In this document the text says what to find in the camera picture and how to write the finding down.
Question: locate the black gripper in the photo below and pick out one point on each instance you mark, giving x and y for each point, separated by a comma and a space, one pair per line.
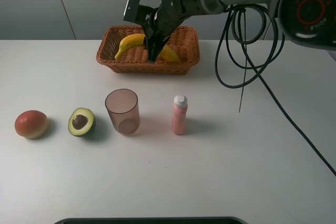
160, 23

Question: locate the yellow banana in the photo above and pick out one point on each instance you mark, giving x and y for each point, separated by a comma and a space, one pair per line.
136, 40

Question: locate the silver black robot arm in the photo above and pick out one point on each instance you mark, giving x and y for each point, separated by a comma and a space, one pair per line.
310, 23

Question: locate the brown wicker basket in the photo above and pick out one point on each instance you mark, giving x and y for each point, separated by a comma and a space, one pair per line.
184, 41

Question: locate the translucent pink plastic cup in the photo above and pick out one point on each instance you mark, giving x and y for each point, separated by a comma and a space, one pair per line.
123, 109

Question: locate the pink bottle white cap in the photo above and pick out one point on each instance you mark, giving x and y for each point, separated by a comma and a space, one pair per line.
180, 107

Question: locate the halved avocado with pit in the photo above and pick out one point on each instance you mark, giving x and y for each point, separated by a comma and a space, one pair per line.
81, 122

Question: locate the red yellow mango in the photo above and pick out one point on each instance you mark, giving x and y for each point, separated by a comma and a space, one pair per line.
31, 124

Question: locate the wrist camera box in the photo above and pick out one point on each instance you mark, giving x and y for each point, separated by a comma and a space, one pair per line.
136, 13

